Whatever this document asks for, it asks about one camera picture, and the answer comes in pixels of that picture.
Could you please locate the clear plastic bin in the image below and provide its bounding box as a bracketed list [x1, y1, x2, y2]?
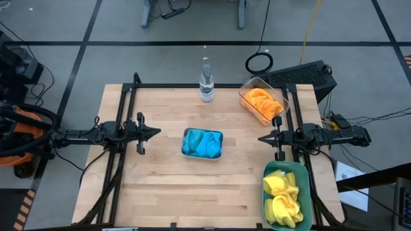
[238, 76, 290, 127]

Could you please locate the black power strip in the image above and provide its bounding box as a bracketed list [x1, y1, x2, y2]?
[161, 8, 186, 20]

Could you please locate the black computer tower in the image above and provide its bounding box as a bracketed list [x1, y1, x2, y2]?
[252, 60, 338, 104]

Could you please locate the yellow cable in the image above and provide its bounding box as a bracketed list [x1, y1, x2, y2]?
[299, 0, 323, 65]

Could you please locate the grey control device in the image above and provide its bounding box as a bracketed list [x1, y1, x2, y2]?
[392, 177, 411, 231]

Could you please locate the teal blue microfiber towel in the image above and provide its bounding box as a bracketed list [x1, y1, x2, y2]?
[182, 128, 206, 155]

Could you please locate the black metal table frame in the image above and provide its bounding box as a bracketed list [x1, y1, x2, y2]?
[75, 72, 346, 231]

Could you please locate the light blue microfiber towel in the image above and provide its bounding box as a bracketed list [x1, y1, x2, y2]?
[195, 130, 223, 158]

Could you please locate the yellow microfiber towel white label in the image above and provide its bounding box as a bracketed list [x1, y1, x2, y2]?
[263, 169, 300, 197]

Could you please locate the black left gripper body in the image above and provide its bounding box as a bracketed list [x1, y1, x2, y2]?
[126, 112, 148, 156]

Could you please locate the black orange hazard-striped mat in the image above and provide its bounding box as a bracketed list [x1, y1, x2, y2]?
[0, 188, 37, 231]

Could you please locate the black power adapter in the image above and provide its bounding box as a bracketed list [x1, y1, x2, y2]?
[330, 114, 353, 130]

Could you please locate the orange and black vacuum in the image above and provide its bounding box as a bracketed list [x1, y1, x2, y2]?
[0, 101, 60, 179]

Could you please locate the coiled black cable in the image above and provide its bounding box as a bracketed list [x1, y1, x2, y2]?
[245, 0, 274, 75]

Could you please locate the black equipment case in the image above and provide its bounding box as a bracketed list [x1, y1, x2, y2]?
[0, 30, 44, 103]

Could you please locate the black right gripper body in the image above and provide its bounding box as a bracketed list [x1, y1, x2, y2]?
[272, 115, 297, 162]

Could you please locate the white paper sheet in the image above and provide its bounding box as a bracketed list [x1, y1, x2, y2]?
[335, 160, 370, 212]

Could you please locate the green plastic basket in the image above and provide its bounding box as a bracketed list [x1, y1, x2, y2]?
[261, 160, 313, 231]

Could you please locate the grey desk leg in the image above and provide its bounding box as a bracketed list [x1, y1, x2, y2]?
[236, 0, 247, 30]
[141, 0, 154, 29]

